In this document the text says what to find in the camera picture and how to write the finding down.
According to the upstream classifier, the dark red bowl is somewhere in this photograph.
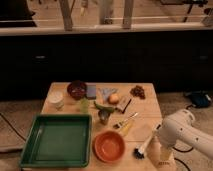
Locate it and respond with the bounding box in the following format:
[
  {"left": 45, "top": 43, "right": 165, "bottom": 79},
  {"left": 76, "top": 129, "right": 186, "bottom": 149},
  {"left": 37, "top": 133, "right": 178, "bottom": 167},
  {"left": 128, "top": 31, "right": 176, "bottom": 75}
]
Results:
[{"left": 67, "top": 80, "right": 87, "bottom": 100}]

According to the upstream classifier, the black cable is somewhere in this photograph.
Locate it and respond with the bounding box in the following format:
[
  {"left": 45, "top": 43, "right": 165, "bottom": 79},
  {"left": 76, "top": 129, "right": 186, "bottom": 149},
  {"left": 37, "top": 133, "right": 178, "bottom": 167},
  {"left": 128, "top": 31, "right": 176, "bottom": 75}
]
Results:
[
  {"left": 0, "top": 113, "right": 27, "bottom": 142},
  {"left": 172, "top": 145, "right": 194, "bottom": 154}
]

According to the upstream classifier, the green pepper toy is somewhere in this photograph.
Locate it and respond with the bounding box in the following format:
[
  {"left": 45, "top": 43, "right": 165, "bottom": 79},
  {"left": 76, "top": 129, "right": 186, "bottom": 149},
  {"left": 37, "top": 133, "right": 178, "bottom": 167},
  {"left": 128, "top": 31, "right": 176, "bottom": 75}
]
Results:
[{"left": 94, "top": 101, "right": 115, "bottom": 113}]

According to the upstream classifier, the blue sponge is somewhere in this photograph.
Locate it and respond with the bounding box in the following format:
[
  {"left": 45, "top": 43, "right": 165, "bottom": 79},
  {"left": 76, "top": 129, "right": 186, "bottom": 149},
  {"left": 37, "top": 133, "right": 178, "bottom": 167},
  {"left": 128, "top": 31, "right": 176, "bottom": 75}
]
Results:
[{"left": 86, "top": 85, "right": 96, "bottom": 99}]

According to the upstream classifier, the yellow onion toy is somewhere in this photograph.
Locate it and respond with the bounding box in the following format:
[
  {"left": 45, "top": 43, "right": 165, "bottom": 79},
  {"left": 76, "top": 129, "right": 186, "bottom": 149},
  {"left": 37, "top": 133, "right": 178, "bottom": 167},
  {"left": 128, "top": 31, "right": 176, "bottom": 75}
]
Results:
[{"left": 108, "top": 93, "right": 119, "bottom": 104}]

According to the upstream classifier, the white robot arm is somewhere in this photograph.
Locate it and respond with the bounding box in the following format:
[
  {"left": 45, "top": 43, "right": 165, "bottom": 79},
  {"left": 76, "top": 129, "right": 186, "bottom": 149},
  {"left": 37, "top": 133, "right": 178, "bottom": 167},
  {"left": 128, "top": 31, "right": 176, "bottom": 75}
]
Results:
[{"left": 157, "top": 109, "right": 213, "bottom": 160}]

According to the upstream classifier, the small metal cup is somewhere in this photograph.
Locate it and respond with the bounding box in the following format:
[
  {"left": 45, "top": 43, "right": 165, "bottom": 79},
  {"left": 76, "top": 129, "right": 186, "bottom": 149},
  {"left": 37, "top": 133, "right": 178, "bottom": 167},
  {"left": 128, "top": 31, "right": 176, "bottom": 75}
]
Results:
[{"left": 98, "top": 110, "right": 110, "bottom": 125}]

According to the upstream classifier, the brown wooden block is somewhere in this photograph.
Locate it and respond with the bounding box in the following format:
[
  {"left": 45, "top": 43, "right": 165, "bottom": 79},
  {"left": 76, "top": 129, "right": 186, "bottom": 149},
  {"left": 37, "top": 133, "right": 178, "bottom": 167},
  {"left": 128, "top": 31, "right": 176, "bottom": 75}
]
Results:
[{"left": 116, "top": 95, "right": 131, "bottom": 113}]

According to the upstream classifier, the light blue cloth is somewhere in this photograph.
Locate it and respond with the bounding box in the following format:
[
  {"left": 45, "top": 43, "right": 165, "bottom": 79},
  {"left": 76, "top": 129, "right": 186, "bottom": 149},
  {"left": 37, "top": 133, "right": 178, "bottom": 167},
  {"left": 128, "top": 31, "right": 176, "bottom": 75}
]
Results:
[{"left": 100, "top": 88, "right": 117, "bottom": 101}]

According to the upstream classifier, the orange bowl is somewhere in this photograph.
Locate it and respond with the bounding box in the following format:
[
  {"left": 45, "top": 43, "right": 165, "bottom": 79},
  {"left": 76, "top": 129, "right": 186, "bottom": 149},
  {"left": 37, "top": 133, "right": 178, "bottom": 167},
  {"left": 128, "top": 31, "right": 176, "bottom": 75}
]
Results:
[{"left": 93, "top": 131, "right": 125, "bottom": 163}]

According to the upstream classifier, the white plastic cup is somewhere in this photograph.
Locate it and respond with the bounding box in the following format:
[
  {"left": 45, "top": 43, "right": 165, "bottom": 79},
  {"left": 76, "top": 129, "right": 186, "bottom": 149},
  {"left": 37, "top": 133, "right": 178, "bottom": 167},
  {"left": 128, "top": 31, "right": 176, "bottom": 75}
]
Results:
[{"left": 47, "top": 91, "right": 64, "bottom": 109}]

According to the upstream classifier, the black cable left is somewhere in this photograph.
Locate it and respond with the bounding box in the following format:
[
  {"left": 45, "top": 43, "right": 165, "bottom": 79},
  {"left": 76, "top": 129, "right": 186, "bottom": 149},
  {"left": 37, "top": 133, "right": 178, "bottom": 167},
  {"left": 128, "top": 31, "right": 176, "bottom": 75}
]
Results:
[{"left": 0, "top": 113, "right": 27, "bottom": 142}]

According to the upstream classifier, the yellow banana toy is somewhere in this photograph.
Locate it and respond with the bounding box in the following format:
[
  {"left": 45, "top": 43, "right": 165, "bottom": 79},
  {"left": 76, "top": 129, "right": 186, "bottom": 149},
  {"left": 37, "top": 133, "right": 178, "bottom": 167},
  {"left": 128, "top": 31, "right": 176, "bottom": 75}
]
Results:
[{"left": 119, "top": 121, "right": 134, "bottom": 136}]

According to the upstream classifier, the white handled dish brush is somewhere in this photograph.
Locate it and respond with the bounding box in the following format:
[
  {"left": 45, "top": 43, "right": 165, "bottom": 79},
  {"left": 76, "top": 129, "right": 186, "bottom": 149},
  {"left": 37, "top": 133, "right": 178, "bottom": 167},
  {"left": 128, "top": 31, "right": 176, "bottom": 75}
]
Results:
[{"left": 133, "top": 124, "right": 161, "bottom": 159}]

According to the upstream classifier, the green plastic tray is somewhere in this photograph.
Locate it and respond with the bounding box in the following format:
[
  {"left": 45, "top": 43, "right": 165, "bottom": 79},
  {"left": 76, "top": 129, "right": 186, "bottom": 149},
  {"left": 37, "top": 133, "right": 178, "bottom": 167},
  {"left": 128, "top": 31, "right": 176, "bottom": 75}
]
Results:
[{"left": 20, "top": 114, "right": 92, "bottom": 168}]

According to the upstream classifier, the small paint brush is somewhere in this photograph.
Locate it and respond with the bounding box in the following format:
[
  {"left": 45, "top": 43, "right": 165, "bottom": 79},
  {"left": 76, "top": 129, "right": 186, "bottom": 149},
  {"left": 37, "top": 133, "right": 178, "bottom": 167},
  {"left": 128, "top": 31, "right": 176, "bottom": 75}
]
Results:
[{"left": 113, "top": 112, "right": 138, "bottom": 129}]

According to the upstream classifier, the brown grapes toy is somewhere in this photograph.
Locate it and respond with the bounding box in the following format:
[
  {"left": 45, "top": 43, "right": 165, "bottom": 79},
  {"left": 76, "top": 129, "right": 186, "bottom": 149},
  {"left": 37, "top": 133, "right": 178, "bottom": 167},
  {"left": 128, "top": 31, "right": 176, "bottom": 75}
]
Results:
[{"left": 130, "top": 85, "right": 145, "bottom": 99}]

